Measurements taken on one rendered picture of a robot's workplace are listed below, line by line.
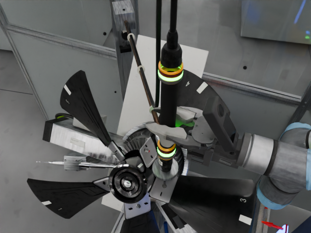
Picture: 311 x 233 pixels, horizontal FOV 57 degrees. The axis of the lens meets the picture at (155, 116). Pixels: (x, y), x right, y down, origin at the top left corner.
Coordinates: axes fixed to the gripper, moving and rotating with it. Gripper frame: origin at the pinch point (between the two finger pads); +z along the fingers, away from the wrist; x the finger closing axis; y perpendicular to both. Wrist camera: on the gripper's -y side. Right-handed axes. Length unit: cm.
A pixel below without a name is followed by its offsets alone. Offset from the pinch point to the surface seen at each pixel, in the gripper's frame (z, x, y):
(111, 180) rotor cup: 11.3, -5.7, 27.7
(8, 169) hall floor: 131, 24, 150
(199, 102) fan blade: -6.4, 16.0, 9.6
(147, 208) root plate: 0.8, -4.8, 40.9
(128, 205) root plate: 5.7, -7.8, 36.6
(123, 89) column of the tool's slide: 39, 55, 58
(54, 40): 88, 70, 51
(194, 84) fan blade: -3.4, 21.1, 8.6
